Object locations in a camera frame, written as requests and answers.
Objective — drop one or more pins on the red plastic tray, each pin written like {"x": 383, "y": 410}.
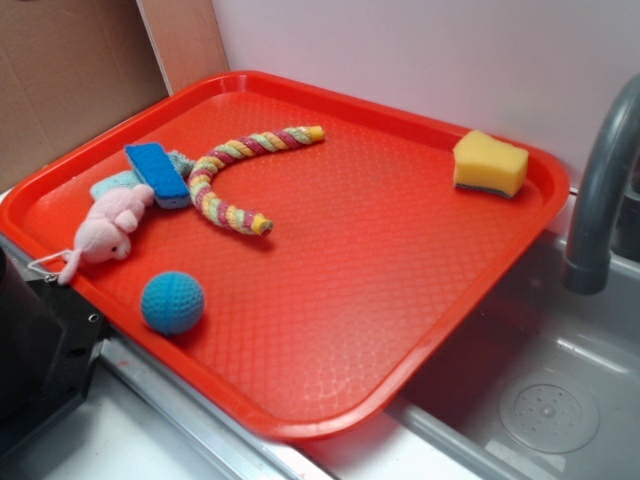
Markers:
{"x": 375, "y": 258}

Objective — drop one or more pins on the grey sink faucet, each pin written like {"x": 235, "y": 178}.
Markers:
{"x": 605, "y": 218}

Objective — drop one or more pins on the light blue cloth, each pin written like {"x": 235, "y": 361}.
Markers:
{"x": 129, "y": 179}

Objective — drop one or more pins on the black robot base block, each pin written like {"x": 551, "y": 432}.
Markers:
{"x": 50, "y": 339}

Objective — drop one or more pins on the pink plush toy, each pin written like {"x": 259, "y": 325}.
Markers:
{"x": 104, "y": 233}

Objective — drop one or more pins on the grey plastic sink basin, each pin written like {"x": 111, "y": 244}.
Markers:
{"x": 537, "y": 382}

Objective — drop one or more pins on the blue rubber ball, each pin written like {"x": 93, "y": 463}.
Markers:
{"x": 172, "y": 303}

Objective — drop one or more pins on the blue scrubbing sponge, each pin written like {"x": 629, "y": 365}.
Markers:
{"x": 154, "y": 168}

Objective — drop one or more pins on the multicoloured twisted rope toy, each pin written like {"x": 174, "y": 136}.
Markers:
{"x": 221, "y": 213}

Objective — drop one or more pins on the yellow sponge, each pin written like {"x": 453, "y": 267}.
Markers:
{"x": 482, "y": 162}

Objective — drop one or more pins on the brown cardboard panel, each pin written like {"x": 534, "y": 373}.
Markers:
{"x": 71, "y": 70}

